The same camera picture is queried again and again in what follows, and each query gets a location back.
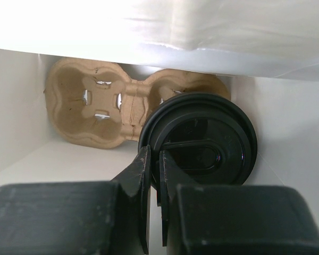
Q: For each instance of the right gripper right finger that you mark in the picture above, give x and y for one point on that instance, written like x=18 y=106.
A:
x=170 y=176

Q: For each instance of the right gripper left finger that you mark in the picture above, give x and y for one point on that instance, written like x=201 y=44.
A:
x=133 y=205

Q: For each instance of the black plastic cup lid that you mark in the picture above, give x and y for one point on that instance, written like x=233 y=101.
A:
x=210 y=138

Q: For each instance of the brown pulp cup carrier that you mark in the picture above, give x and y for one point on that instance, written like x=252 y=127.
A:
x=97 y=104

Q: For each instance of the white blue paper bag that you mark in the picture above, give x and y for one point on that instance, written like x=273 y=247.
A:
x=270 y=48

